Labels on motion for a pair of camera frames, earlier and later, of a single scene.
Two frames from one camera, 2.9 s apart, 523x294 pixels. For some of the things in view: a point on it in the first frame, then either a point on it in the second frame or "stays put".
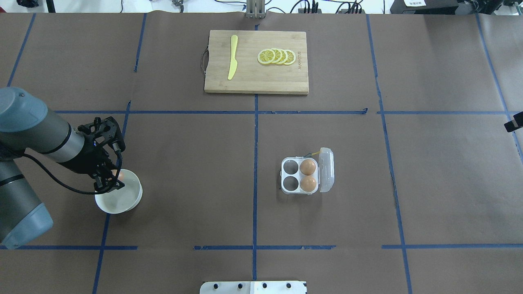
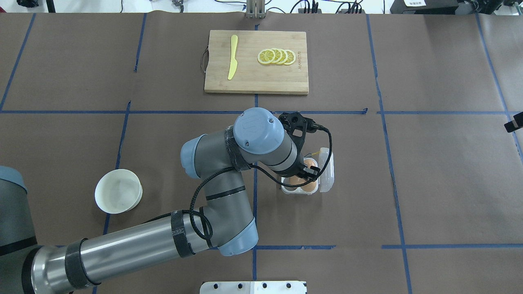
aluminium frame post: (255, 9) stays put
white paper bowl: (124, 199) stays put
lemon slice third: (284, 57) stays put
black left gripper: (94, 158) → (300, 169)
